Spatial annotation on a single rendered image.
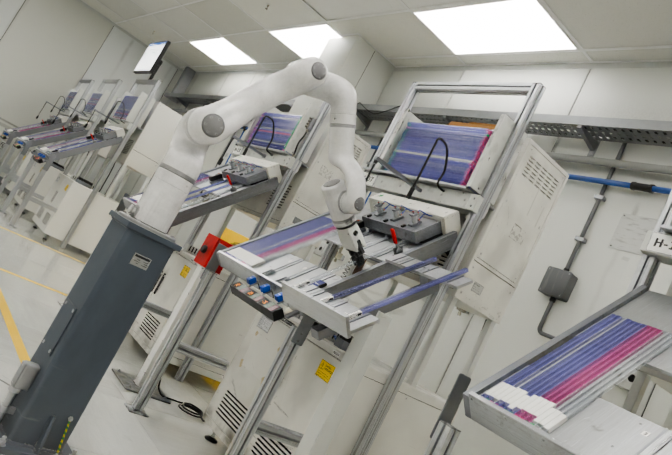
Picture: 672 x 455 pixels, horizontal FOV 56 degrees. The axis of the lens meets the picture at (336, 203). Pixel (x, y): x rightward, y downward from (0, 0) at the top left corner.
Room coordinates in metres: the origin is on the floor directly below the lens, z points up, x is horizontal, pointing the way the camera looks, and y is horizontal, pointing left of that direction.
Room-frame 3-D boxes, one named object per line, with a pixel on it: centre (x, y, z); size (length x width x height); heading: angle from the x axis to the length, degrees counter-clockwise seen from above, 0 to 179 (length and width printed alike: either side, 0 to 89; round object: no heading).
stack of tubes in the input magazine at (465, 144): (2.64, -0.31, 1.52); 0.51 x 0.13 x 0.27; 34
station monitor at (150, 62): (6.56, 2.39, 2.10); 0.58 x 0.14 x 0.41; 34
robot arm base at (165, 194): (1.97, 0.48, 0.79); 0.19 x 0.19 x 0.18
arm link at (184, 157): (2.00, 0.49, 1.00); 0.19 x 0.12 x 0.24; 26
